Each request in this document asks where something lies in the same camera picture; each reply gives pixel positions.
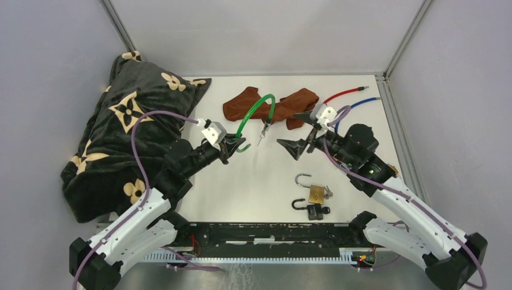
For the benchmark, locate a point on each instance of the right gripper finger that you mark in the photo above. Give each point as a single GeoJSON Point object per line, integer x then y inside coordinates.
{"type": "Point", "coordinates": [295, 148]}
{"type": "Point", "coordinates": [306, 118]}

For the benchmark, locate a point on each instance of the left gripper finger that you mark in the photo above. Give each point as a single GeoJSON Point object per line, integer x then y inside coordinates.
{"type": "Point", "coordinates": [226, 153]}
{"type": "Point", "coordinates": [233, 141]}

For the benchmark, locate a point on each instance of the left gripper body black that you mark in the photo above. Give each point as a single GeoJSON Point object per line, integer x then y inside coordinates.
{"type": "Point", "coordinates": [214, 153]}

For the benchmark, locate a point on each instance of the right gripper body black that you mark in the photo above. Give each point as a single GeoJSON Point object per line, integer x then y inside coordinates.
{"type": "Point", "coordinates": [319, 142]}

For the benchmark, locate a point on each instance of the blue cable lock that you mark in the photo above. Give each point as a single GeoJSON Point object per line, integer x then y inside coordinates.
{"type": "Point", "coordinates": [354, 105]}

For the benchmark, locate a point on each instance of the green lock keys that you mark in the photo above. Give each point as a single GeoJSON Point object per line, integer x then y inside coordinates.
{"type": "Point", "coordinates": [263, 132]}

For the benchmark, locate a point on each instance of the red cable lock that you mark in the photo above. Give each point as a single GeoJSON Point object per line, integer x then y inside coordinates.
{"type": "Point", "coordinates": [360, 88]}

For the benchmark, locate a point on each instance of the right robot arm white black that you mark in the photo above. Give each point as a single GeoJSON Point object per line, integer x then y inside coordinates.
{"type": "Point", "coordinates": [448, 256]}

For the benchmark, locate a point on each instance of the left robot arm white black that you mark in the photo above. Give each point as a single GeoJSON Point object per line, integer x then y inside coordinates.
{"type": "Point", "coordinates": [151, 223]}

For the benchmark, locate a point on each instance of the open brass padlock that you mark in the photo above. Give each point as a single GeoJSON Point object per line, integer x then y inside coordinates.
{"type": "Point", "coordinates": [316, 192]}

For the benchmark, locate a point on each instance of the silver padlock keys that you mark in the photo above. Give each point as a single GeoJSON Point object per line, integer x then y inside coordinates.
{"type": "Point", "coordinates": [327, 192]}

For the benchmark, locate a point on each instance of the black padlock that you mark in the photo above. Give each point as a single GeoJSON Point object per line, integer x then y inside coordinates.
{"type": "Point", "coordinates": [314, 211]}

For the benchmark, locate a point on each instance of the black floral blanket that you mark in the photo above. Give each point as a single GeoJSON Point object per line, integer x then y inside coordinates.
{"type": "Point", "coordinates": [135, 121]}

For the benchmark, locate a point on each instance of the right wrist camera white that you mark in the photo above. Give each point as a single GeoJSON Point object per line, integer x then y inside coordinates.
{"type": "Point", "coordinates": [325, 115]}

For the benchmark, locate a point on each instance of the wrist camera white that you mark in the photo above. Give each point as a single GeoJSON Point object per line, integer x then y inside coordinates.
{"type": "Point", "coordinates": [214, 133]}
{"type": "Point", "coordinates": [325, 115]}

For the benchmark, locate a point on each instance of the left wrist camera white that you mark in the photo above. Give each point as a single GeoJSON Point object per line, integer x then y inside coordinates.
{"type": "Point", "coordinates": [214, 133]}

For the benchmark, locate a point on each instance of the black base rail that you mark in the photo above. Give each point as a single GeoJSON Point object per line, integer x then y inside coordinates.
{"type": "Point", "coordinates": [250, 240]}

